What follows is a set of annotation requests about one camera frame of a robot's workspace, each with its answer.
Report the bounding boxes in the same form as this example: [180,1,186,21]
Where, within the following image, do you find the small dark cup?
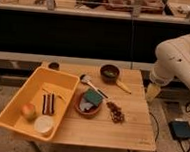
[48,62,60,70]

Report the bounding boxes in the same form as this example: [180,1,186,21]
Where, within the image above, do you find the dark chocolate bars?
[42,93,55,116]

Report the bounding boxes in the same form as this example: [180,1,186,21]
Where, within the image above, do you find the white round lid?
[34,115,54,136]

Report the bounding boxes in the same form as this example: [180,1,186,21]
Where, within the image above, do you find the apple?
[21,103,36,121]

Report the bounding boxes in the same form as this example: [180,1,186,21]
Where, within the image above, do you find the wooden spoon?
[116,80,131,94]

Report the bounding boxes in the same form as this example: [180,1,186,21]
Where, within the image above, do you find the white cloth in bowl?
[79,98,93,112]

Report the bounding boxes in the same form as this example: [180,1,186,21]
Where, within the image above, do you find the dark wooden bowl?
[100,64,120,84]

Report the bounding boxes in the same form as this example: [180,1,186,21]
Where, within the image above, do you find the brown clay bowl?
[74,90,103,119]

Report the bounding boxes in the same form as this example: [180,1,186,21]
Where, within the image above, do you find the black power box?
[168,120,190,141]

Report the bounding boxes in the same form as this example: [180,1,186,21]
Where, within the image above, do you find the pile of brown nuts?
[106,102,125,124]

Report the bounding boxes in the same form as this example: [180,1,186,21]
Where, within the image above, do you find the green sponge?
[84,89,103,106]

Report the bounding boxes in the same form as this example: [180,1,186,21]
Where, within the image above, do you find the wooden table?
[14,58,164,152]

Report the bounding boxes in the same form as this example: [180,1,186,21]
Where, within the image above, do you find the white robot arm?
[146,34,190,102]

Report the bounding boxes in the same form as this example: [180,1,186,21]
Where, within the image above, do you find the yellow plastic tray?
[0,67,79,142]

